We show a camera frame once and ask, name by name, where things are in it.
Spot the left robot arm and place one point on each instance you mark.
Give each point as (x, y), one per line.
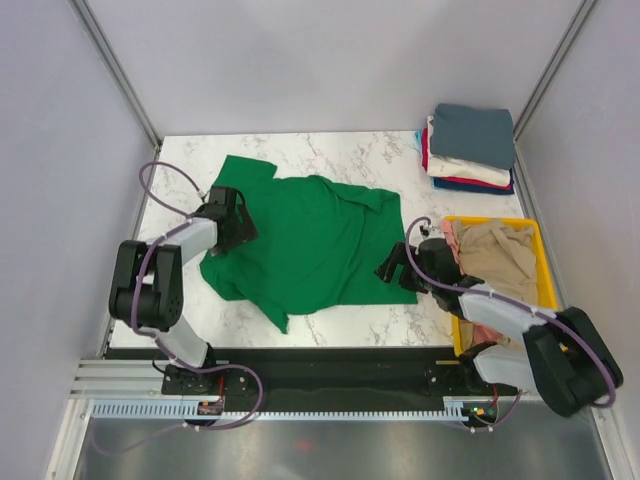
(147, 289)

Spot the aluminium extrusion rail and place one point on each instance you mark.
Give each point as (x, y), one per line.
(116, 379)

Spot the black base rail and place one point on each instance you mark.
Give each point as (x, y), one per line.
(334, 379)

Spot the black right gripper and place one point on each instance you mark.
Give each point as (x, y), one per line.
(397, 256)

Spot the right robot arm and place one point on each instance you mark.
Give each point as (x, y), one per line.
(557, 355)

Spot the right aluminium frame post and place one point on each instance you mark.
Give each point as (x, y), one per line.
(560, 54)

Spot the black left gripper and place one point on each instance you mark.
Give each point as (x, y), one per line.
(245, 231)

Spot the aluminium frame post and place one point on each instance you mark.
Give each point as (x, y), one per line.
(99, 39)
(560, 54)

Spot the folded red t shirt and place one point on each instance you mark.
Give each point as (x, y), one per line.
(480, 182)

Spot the pink t shirt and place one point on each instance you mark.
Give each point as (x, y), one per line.
(470, 334)

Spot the white slotted cable duct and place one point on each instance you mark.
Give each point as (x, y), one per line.
(200, 410)

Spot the folded cream t shirt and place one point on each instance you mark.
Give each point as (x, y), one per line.
(470, 171)

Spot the green t shirt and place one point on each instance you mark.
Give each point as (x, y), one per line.
(319, 244)

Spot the folded navy t shirt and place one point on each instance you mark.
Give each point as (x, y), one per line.
(474, 186)

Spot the beige t shirt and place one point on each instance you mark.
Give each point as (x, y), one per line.
(499, 254)

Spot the left aluminium frame post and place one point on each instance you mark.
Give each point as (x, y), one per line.
(99, 39)

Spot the yellow plastic bin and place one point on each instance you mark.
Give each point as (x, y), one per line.
(546, 292)

